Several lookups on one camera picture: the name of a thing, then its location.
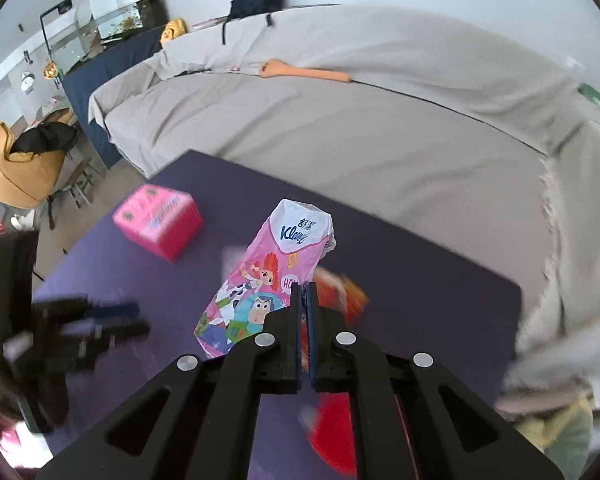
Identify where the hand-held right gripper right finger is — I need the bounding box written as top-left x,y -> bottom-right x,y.
304,282 -> 567,480

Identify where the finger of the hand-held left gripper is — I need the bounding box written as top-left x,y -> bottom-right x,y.
86,301 -> 142,322
94,320 -> 152,351

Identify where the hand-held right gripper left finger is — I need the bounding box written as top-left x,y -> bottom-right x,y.
35,282 -> 304,480

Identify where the red orange snack packet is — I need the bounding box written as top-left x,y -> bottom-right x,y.
311,266 -> 370,327

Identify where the pink cartoon tissue pack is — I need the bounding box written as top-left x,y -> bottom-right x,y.
194,198 -> 338,360

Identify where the yellow green trash bin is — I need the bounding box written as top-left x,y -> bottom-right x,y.
511,392 -> 600,480

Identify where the red round plastic lid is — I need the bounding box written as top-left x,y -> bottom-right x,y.
300,391 -> 362,477

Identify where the pink tissue box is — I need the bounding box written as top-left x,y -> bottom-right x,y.
112,184 -> 204,262

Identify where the wooden stool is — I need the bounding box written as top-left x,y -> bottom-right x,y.
44,156 -> 105,232

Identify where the orange bean bag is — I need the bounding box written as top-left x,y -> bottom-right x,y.
0,122 -> 70,209

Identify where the black cloth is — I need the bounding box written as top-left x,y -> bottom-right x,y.
11,121 -> 80,156

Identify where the grey sofa cover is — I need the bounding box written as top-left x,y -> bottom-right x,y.
87,4 -> 600,411

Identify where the navy blue sofa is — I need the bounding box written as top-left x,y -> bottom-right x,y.
61,27 -> 165,171

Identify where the yellow plush toy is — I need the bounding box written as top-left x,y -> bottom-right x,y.
160,18 -> 189,47

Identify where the glass fish tank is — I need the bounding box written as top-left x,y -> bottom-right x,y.
40,0 -> 167,72

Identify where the green white box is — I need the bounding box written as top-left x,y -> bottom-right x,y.
577,82 -> 600,112

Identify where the orange long-handled tool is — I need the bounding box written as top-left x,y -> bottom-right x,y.
258,58 -> 354,84

